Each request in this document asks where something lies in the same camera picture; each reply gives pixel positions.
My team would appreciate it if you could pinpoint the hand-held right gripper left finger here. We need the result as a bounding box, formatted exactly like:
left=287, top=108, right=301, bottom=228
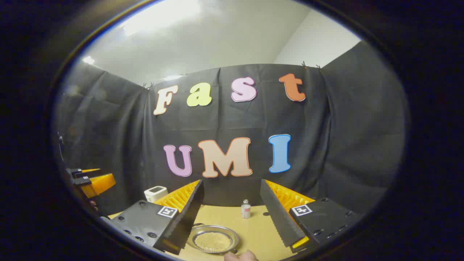
left=108, top=179, right=204, bottom=255

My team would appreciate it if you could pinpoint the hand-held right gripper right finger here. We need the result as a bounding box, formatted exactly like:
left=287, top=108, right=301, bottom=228
left=260, top=179, right=360, bottom=253

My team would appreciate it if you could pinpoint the stainless steel pot black handle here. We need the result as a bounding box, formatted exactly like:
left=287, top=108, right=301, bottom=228
left=186, top=224, right=240, bottom=254

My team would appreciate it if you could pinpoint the pile of yellow soybeans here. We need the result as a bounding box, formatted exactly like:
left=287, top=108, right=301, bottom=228
left=195, top=232, right=232, bottom=252

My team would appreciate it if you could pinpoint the white box appliance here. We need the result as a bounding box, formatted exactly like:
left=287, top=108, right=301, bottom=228
left=144, top=186, right=168, bottom=203

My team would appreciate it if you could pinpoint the black backdrop cloth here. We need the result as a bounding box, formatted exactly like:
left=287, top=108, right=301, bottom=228
left=54, top=41, right=406, bottom=218

